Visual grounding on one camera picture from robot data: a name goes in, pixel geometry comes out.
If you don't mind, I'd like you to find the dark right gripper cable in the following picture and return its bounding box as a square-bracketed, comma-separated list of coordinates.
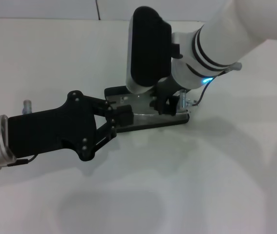
[188, 78, 215, 106]

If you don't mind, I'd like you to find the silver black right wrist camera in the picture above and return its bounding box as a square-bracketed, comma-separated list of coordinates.
[125, 6, 173, 95]

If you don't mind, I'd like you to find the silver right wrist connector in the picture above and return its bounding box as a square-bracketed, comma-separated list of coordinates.
[226, 62, 243, 73]

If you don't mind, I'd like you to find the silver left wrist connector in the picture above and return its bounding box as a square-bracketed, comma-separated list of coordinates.
[22, 99, 33, 114]

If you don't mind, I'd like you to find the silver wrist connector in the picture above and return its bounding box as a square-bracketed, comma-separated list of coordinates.
[226, 62, 243, 73]
[22, 99, 33, 114]

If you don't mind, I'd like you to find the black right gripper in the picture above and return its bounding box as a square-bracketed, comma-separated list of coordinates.
[149, 77, 181, 116]

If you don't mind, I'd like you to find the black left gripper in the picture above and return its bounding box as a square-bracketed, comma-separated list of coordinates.
[7, 90, 135, 162]

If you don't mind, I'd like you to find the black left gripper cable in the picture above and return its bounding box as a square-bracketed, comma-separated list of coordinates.
[6, 155, 40, 168]

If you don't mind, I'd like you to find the black glasses case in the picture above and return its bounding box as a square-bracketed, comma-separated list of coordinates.
[103, 85, 191, 134]

